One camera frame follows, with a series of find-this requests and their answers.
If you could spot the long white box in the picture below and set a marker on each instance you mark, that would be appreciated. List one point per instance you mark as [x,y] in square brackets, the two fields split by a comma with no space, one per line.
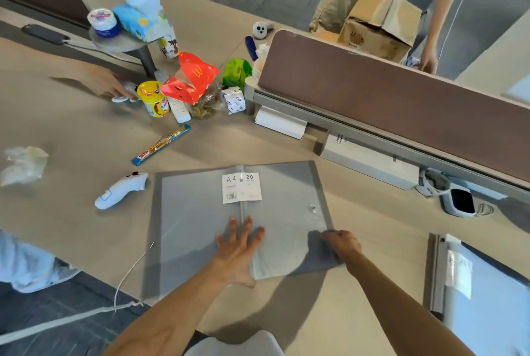
[368,161]

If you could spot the yellow lidded snack can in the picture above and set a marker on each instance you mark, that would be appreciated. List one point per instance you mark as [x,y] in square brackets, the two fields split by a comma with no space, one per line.
[154,99]

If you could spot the brown cardboard box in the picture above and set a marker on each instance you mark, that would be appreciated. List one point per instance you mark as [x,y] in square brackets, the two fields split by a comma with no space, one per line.
[379,26]

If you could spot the black flat device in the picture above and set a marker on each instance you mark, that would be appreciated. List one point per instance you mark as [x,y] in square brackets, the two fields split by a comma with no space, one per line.
[43,34]

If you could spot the person's left middle finger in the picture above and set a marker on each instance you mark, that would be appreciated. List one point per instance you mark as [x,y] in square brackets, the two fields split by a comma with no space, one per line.
[233,231]

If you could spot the person's right fingers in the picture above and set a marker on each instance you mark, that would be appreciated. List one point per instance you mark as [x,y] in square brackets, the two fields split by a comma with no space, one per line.
[333,240]

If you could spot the white shirt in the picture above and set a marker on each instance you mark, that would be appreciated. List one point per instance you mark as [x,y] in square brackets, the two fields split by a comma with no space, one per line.
[236,345]

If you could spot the white tub with blue label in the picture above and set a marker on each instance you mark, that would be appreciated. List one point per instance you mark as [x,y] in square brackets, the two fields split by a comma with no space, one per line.
[103,22]

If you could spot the round gray stand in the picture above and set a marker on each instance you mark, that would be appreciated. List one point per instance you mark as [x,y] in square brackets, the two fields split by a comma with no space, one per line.
[124,45]

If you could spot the person's left hand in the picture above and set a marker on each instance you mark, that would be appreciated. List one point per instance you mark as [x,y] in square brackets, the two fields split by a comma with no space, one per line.
[234,260]

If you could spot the printed paper cup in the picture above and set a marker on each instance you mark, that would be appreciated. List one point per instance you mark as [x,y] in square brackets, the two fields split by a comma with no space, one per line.
[169,46]

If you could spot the red paper meal box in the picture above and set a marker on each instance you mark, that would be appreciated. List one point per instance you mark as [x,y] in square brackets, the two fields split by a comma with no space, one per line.
[191,78]

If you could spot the crumpled clear plastic wrap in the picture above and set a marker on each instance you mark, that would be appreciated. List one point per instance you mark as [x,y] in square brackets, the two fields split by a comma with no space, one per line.
[22,165]

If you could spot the clear bag of snacks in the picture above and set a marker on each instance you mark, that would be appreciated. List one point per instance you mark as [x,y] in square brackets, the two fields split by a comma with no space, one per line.
[206,107]

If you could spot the person's left forearm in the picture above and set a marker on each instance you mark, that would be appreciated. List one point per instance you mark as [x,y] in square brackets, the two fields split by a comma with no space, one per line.
[174,314]

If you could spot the white remote control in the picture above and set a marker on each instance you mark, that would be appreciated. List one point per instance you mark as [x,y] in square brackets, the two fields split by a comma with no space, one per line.
[179,110]

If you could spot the person's right forearm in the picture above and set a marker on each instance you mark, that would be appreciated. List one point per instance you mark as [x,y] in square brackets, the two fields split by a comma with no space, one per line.
[397,306]

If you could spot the small white object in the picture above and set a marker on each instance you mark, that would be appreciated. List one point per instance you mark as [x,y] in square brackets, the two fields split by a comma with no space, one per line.
[126,92]

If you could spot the blue tissue packet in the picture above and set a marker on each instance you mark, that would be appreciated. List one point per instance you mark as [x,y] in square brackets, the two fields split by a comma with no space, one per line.
[134,16]

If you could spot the white handheld controller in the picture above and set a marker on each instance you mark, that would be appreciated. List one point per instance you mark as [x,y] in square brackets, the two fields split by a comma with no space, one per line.
[261,30]
[118,191]

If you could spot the small white box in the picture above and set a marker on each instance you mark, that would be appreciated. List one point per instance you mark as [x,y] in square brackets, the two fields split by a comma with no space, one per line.
[279,123]

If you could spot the gray folder with clear cover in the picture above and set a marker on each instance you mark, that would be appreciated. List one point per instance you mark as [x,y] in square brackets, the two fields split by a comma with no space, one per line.
[484,306]

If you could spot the person's right hand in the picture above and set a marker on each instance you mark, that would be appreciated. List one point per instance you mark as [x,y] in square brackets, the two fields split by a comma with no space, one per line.
[345,244]

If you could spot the white patterned paper roll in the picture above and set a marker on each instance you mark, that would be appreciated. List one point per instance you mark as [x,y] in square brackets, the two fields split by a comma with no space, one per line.
[233,100]

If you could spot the long candy bar packet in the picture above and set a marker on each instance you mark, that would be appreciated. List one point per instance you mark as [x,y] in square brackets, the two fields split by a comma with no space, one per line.
[161,145]

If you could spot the brown desk divider panel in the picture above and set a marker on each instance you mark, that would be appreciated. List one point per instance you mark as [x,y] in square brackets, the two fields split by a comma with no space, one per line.
[393,103]

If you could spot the person's left thumb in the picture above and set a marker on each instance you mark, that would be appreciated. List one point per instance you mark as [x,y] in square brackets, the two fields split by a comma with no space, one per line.
[258,239]

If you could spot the white device with black screen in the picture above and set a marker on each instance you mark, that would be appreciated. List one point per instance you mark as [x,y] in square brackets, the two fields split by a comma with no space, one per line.
[460,202]

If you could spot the gray document folder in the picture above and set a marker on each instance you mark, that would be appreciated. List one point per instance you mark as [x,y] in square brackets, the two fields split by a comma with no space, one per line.
[194,227]

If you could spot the green snack packet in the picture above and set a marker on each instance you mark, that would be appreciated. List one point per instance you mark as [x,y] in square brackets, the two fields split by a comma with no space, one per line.
[237,72]

